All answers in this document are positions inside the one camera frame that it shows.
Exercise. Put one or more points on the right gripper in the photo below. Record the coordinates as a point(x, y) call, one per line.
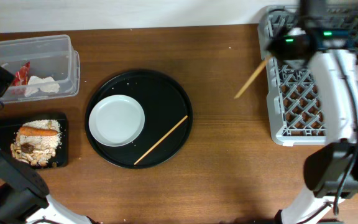
point(279, 46)

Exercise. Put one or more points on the red snack wrapper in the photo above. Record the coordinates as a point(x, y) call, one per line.
point(21, 76)

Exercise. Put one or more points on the wooden chopstick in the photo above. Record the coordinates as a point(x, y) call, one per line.
point(161, 139)
point(254, 75)

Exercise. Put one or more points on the white tissue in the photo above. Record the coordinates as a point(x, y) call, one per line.
point(46, 85)

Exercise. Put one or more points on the orange carrot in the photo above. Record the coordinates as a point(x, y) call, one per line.
point(30, 131)

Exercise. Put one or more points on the brown food lump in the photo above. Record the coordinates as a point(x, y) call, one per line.
point(27, 148)

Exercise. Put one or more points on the rice and peanut scraps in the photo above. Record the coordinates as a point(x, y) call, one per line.
point(46, 147)

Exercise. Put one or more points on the grey-white plate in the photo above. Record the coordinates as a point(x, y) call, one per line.
point(116, 120)

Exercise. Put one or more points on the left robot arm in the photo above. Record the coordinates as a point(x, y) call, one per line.
point(24, 195)

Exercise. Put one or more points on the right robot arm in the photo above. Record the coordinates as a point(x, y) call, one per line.
point(331, 173)

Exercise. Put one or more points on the grey dishwasher rack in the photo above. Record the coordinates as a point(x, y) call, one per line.
point(313, 107)

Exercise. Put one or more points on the clear plastic bin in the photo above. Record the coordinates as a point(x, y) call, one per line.
point(49, 56)

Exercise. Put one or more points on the round black serving tray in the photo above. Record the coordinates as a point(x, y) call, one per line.
point(164, 102)

